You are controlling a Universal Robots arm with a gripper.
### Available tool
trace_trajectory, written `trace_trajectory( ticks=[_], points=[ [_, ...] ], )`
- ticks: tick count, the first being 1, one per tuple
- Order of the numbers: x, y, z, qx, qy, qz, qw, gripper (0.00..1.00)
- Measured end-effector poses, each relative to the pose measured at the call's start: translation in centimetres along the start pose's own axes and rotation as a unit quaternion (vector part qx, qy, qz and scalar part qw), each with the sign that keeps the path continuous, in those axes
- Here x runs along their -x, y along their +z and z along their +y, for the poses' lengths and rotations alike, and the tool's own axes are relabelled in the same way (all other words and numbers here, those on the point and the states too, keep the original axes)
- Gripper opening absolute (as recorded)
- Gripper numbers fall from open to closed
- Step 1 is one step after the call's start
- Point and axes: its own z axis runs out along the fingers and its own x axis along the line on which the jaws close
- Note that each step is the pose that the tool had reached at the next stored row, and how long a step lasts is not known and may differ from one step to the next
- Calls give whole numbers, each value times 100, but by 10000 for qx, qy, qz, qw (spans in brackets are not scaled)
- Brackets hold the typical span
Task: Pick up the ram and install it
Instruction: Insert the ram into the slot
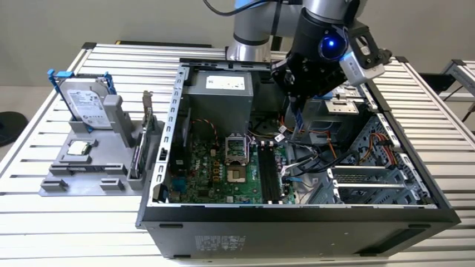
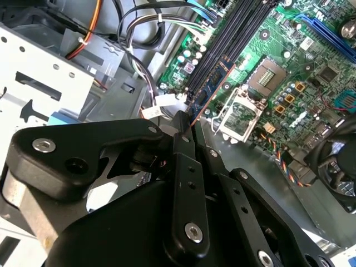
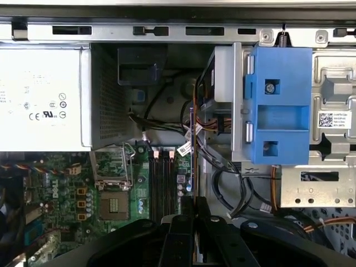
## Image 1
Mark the black cable bundle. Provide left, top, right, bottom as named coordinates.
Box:
left=286, top=139, right=358, bottom=179

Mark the blue expansion slot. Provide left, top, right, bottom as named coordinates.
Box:
left=171, top=177, right=187, bottom=194

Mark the green motherboard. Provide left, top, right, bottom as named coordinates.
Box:
left=164, top=139, right=298, bottom=205

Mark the grey power supply unit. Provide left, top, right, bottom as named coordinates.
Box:
left=180, top=69, right=256, bottom=145

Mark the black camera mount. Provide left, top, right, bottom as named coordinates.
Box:
left=347, top=23, right=394, bottom=70

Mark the black RAM slot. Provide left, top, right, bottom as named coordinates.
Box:
left=259, top=141, right=270, bottom=204
left=267, top=141, right=279, bottom=204
left=263, top=141, right=274, bottom=204

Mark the red black twisted wire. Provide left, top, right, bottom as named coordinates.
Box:
left=191, top=118, right=220, bottom=147

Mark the metal slat side table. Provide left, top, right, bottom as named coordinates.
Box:
left=439, top=59, right=475, bottom=102

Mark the grey parts rack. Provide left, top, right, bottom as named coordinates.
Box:
left=39, top=88, right=167, bottom=197

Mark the black camera cable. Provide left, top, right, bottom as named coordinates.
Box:
left=202, top=0, right=283, bottom=36

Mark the orange red wire bundle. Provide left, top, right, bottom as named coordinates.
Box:
left=366, top=132, right=396, bottom=170

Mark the hard disk in blue carrier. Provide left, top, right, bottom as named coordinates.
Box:
left=47, top=69, right=118, bottom=133

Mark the round black floor object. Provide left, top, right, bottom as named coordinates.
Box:
left=0, top=111, right=29, bottom=147

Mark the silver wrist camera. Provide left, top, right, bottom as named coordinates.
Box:
left=339, top=52, right=387, bottom=86

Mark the black PC case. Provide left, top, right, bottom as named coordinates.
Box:
left=134, top=57, right=462, bottom=260

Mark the silver CPU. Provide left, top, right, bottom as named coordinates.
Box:
left=67, top=140, right=92, bottom=155

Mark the thin orange wire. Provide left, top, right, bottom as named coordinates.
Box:
left=326, top=130, right=339, bottom=161

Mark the silver drive cage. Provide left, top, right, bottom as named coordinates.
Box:
left=283, top=83, right=372, bottom=145

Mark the graphics card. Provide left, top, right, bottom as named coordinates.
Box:
left=130, top=89, right=159, bottom=179

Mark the metal socket cover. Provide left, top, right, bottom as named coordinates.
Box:
left=226, top=132, right=248, bottom=165

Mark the CPU socket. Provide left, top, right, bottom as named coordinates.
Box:
left=226, top=165, right=248, bottom=184

